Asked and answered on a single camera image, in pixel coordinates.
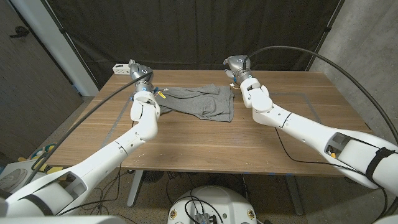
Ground white door frame post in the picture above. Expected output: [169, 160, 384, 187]
[11, 0, 100, 96]

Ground black torso cable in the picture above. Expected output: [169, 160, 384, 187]
[182, 195, 224, 223]

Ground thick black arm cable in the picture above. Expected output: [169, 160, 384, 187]
[242, 45, 398, 146]
[24, 72, 154, 186]

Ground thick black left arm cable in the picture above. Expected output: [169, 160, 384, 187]
[24, 72, 154, 186]

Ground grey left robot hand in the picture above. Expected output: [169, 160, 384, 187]
[127, 58, 155, 93]

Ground black backdrop stand pole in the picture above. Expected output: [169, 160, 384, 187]
[42, 0, 101, 90]
[305, 0, 346, 72]

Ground white power strip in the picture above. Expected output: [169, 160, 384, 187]
[112, 63, 131, 76]

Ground colourful toy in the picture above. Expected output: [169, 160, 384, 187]
[17, 142, 58, 162]

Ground white table leg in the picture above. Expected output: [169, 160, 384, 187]
[126, 169, 144, 208]

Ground black backdrop curtain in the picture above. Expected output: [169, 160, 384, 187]
[46, 0, 343, 90]

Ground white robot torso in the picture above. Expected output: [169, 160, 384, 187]
[167, 185, 258, 224]

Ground white box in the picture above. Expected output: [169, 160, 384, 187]
[0, 160, 41, 194]

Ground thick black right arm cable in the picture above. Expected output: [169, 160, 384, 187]
[242, 45, 398, 146]

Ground black round fan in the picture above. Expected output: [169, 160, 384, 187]
[142, 170, 165, 183]

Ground black door handle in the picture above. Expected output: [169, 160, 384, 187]
[9, 26, 30, 39]

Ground dark wood-grain door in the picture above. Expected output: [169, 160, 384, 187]
[0, 0, 84, 162]

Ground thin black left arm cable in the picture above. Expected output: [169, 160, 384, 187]
[57, 121, 135, 217]

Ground grey table leg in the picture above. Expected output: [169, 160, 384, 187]
[284, 175, 305, 216]

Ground grey box on torso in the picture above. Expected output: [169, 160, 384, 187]
[194, 213, 218, 224]

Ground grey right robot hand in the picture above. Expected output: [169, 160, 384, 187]
[223, 55, 254, 85]

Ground grey shorts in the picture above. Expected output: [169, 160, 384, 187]
[157, 83, 235, 123]

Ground yellow sponge with black edge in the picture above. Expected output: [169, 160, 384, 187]
[30, 155, 65, 177]

